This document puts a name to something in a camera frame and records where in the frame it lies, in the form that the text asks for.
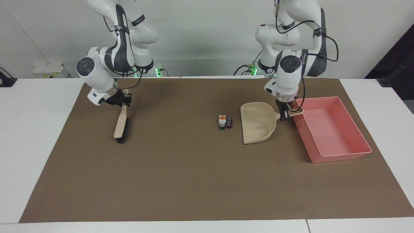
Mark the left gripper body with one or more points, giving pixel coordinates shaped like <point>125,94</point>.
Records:
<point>278,104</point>

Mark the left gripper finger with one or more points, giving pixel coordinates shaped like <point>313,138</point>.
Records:
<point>282,116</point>
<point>288,114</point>

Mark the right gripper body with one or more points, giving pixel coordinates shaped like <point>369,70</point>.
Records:
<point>113,98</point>

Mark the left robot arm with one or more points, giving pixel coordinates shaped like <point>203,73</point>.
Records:
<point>288,79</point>

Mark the beige brush with black bristles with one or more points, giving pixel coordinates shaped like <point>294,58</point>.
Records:
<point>120,126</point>

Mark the black stand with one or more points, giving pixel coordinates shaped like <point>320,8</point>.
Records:
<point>6,80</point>
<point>396,61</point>

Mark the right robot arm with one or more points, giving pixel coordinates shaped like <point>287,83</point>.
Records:
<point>97,76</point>

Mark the white component with orange button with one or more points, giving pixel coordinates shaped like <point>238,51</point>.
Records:
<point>222,122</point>

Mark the small dark purple component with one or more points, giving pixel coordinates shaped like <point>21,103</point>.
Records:
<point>229,123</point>

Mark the white box with yellow labels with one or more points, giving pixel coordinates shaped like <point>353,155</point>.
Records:
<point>50,71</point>

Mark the pink plastic bin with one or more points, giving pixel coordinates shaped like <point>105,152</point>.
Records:
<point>333,136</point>

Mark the beige plastic dustpan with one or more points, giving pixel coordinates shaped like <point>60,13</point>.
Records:
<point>257,124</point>

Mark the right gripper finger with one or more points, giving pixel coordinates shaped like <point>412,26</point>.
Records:
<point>125,103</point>
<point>128,95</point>

